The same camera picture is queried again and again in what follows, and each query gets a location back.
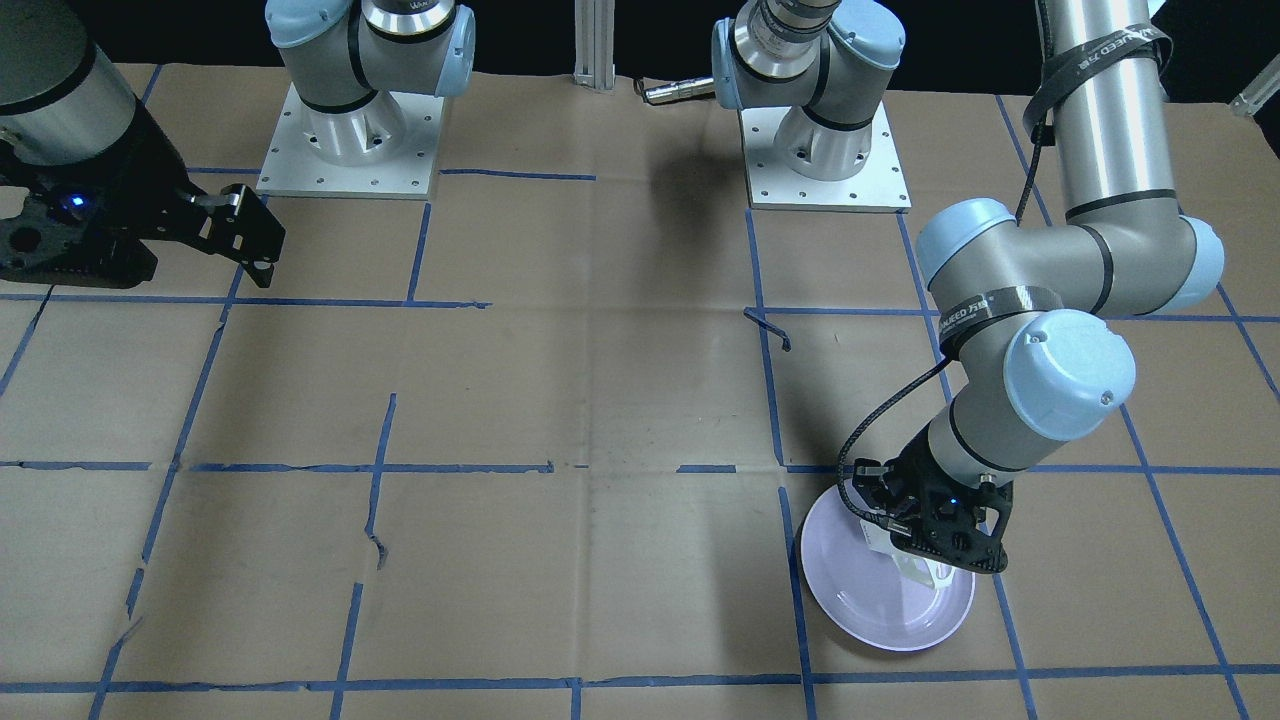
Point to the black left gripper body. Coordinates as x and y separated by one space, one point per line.
908 471

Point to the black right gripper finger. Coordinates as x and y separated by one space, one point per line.
261 272

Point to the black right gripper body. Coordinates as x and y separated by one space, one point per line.
150 170

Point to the white faceted cup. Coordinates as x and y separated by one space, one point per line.
937 576

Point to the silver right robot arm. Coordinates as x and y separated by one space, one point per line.
64 100

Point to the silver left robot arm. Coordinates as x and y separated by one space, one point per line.
1023 309

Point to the lilac round plate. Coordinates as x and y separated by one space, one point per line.
864 594

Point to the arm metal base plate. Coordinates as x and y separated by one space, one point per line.
385 150
794 164

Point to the aluminium frame post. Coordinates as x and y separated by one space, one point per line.
594 22

